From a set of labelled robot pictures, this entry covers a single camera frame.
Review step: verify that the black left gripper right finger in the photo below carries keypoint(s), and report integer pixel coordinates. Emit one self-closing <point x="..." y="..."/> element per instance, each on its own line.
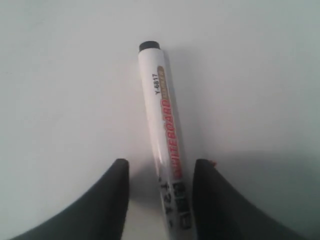
<point x="251" y="199"/>

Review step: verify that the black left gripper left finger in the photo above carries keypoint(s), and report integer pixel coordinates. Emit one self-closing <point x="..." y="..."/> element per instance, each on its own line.
<point x="99" y="214"/>

